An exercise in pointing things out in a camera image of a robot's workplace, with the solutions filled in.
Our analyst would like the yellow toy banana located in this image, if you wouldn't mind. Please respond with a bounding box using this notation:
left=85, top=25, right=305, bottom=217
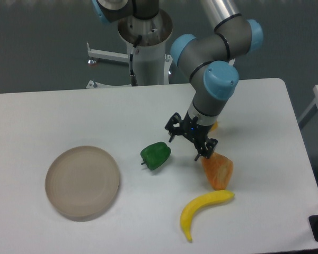
left=180, top=190, right=235, bottom=242

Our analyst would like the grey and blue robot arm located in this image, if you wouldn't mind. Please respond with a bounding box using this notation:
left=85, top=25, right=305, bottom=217
left=93, top=1, right=263, bottom=158

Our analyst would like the yellow toy bell pepper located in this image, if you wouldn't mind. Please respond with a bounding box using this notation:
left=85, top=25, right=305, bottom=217
left=210, top=121, right=218, bottom=132

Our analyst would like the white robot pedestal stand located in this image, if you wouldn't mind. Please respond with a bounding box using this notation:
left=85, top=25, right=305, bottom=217
left=87, top=9, right=173, bottom=86

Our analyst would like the green toy bell pepper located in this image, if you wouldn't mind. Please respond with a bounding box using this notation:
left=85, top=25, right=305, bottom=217
left=140, top=142, right=171, bottom=171

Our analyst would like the orange toy fruit wedge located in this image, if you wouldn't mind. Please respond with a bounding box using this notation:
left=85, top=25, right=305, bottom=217
left=201, top=152, right=234, bottom=191

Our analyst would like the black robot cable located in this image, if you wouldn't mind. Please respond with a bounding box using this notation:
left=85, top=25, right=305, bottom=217
left=129, top=35, right=143, bottom=87

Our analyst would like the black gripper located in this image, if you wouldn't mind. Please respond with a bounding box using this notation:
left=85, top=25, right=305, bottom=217
left=165, top=112, right=218, bottom=161

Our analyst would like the beige round plate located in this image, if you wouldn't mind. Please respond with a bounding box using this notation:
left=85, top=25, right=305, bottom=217
left=45, top=146, right=120, bottom=221

